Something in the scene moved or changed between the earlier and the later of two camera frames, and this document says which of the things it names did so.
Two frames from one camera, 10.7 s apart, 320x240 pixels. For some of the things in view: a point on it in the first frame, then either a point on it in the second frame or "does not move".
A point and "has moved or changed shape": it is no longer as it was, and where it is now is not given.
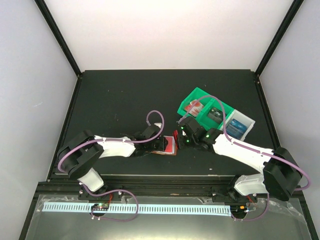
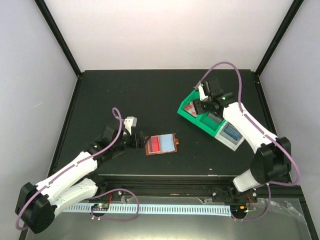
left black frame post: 48,18 does not move
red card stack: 196,109 does not move
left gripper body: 157,147 → 134,144
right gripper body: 183,144 → 202,109
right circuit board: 238,209 does not move
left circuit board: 100,207 does not move
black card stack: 216,114 does not move
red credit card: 169,147 has moved or changed shape
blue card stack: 236,129 does not move
